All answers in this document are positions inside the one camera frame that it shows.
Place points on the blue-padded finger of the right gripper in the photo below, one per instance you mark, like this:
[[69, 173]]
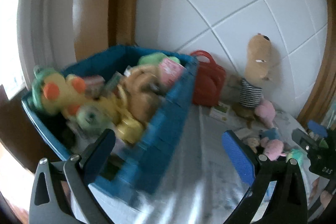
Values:
[[317, 128]]

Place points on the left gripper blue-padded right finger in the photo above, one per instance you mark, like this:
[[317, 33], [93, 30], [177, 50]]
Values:
[[288, 203]]

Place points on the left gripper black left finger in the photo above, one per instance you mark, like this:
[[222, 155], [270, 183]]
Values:
[[48, 202]]

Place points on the blue pink pig plush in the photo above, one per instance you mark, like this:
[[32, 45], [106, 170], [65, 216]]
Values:
[[272, 145]]

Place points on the person's right hand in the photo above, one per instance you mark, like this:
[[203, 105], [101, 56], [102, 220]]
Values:
[[325, 197]]

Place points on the small teal plush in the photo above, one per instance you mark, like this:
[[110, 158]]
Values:
[[295, 154]]

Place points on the small beige plush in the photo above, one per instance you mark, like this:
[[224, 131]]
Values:
[[253, 143]]

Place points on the green one-eyed monster plush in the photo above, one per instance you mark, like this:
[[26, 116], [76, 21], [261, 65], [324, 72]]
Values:
[[92, 120]]

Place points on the tan capybara plush striped shirt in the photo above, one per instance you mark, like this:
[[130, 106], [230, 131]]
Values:
[[255, 73]]

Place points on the silver mat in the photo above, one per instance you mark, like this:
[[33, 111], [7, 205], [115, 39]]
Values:
[[200, 185]]

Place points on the white green card box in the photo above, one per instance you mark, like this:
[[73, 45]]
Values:
[[220, 111]]

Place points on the yellow duck plush green hat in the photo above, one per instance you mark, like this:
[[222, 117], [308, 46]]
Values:
[[52, 93]]

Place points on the yellow plush toy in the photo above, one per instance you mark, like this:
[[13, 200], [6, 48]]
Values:
[[128, 129]]

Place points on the red plastic toy case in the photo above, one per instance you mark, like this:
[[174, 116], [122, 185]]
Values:
[[209, 80]]

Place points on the blue storage bin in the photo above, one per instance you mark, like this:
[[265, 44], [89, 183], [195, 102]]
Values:
[[146, 163]]

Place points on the brown bear plush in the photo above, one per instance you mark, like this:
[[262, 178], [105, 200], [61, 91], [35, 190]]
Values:
[[144, 89]]

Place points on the pink patterned box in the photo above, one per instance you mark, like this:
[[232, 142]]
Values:
[[170, 71]]

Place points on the green plush toy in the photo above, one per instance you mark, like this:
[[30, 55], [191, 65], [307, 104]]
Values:
[[156, 58]]

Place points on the white curtain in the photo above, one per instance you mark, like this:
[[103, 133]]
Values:
[[45, 35]]

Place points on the wooden door frame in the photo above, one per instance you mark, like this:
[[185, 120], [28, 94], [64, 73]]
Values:
[[100, 24]]

